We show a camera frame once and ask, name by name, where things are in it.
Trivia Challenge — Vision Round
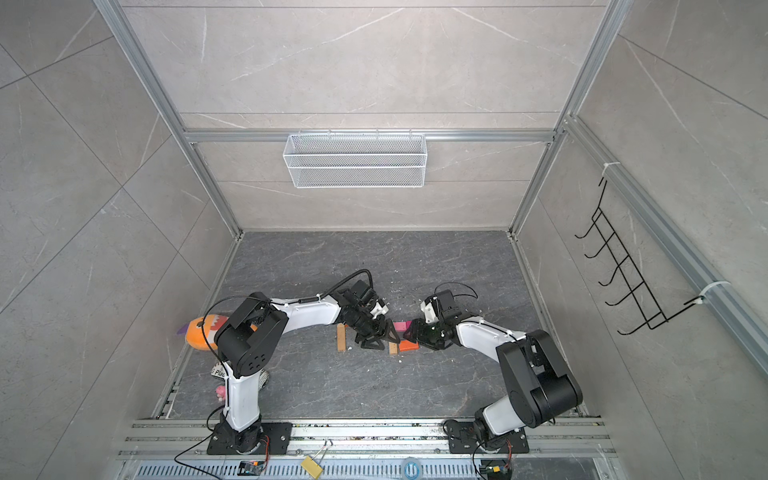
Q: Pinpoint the black wire hook rack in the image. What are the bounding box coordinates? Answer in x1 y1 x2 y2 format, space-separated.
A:
574 178 705 337

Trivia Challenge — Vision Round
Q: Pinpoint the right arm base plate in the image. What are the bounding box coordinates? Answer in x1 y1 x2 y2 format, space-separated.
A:
442 419 529 454

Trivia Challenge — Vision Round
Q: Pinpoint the orange plush toy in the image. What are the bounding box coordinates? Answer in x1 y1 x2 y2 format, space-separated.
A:
177 314 228 351

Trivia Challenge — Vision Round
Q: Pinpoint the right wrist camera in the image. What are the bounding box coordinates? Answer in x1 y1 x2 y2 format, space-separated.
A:
420 298 438 324

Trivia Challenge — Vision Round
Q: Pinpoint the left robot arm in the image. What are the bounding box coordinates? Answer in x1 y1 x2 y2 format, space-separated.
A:
198 269 400 443

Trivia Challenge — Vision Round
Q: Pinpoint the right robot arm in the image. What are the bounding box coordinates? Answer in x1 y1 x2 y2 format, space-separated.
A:
404 290 583 448

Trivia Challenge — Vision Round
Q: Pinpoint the orange block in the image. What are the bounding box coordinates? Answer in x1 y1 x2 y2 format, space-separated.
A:
398 340 419 352

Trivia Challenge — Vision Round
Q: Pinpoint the white wire mesh basket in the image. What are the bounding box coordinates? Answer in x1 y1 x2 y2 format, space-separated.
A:
283 133 428 189

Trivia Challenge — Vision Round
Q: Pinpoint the yellow tag with clip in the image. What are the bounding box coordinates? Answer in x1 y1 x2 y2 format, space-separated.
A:
301 439 334 479

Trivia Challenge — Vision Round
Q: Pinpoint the tape roll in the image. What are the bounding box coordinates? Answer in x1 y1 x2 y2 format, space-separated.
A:
401 457 423 480

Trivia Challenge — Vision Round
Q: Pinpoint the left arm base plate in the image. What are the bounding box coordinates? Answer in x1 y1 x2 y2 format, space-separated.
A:
206 422 293 455

